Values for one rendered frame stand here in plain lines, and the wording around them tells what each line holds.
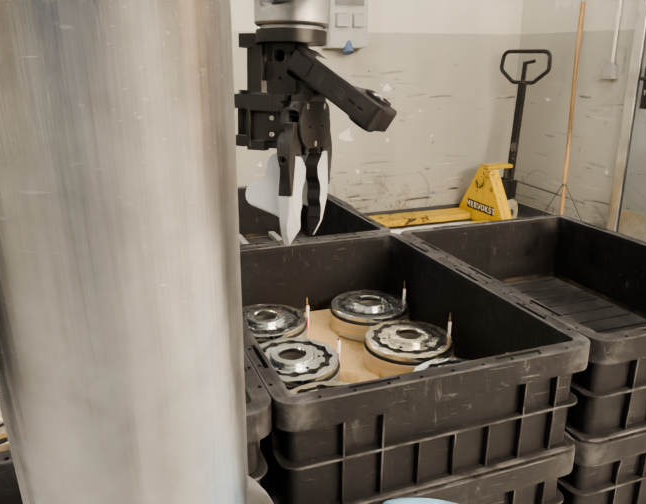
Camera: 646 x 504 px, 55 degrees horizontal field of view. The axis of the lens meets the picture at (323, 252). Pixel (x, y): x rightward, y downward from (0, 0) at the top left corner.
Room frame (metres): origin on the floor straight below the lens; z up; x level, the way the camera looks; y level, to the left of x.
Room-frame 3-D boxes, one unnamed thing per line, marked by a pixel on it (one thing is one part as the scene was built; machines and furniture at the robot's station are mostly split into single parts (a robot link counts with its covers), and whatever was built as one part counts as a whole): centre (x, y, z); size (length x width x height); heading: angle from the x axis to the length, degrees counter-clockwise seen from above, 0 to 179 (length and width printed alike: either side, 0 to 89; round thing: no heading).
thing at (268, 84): (0.66, 0.04, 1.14); 0.09 x 0.08 x 0.12; 66
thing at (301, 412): (0.64, -0.04, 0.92); 0.40 x 0.30 x 0.02; 21
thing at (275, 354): (0.61, 0.03, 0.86); 0.05 x 0.05 x 0.01
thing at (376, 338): (0.66, -0.10, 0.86); 0.10 x 0.10 x 0.01
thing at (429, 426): (0.64, -0.04, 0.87); 0.40 x 0.30 x 0.11; 21
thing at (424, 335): (0.66, -0.10, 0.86); 0.05 x 0.05 x 0.01
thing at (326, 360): (0.61, 0.03, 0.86); 0.10 x 0.10 x 0.01
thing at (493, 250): (0.74, -0.32, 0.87); 0.40 x 0.30 x 0.11; 21
